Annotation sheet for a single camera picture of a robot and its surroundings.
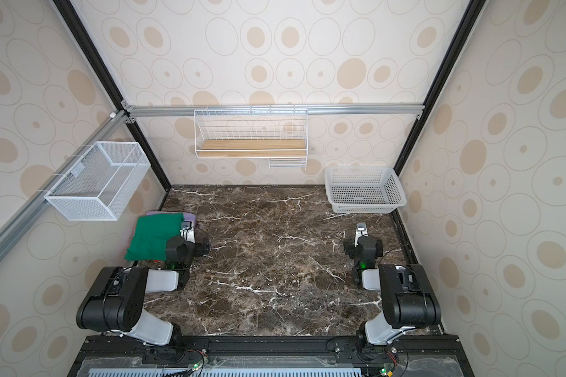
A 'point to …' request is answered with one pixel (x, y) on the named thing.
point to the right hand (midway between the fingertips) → (363, 237)
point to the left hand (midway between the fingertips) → (198, 230)
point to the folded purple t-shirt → (186, 216)
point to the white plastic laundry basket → (364, 189)
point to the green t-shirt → (151, 234)
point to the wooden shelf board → (252, 144)
